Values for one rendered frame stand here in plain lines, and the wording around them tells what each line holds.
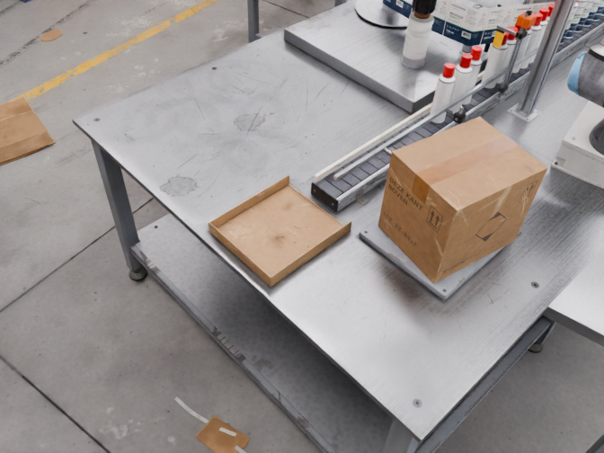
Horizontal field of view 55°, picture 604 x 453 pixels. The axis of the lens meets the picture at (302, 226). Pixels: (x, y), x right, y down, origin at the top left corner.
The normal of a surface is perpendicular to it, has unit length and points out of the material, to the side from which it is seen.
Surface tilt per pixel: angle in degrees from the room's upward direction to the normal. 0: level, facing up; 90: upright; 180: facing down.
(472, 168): 0
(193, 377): 0
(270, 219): 0
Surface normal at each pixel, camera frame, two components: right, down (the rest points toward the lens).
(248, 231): 0.04, -0.69
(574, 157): -0.59, 0.57
